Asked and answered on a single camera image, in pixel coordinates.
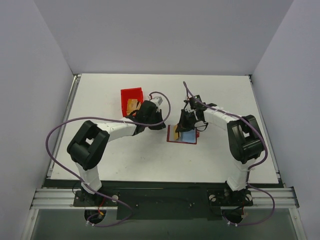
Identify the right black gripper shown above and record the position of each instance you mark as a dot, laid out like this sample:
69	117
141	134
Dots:
187	119

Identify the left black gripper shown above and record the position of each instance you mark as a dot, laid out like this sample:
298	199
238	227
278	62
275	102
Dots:
155	120

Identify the red leather card holder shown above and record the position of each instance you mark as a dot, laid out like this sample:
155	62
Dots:
189	137

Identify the gold card magnetic stripe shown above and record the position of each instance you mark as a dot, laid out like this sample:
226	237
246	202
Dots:
171	133

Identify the gold card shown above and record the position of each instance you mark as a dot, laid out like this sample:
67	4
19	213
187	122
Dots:
176	133

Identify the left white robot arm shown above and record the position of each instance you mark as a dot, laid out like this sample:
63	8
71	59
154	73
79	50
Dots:
89	143

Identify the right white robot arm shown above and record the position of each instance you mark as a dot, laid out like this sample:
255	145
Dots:
244	136

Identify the gold cards in bin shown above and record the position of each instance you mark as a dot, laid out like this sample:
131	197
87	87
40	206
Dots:
132	105

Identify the red plastic bin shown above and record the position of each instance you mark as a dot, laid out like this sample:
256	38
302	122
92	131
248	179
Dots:
130	93

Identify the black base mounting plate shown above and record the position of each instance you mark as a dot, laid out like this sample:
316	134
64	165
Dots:
165	201

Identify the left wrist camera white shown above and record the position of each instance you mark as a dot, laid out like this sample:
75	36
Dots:
157	100

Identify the aluminium front rail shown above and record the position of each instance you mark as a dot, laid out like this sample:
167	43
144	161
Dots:
50	198

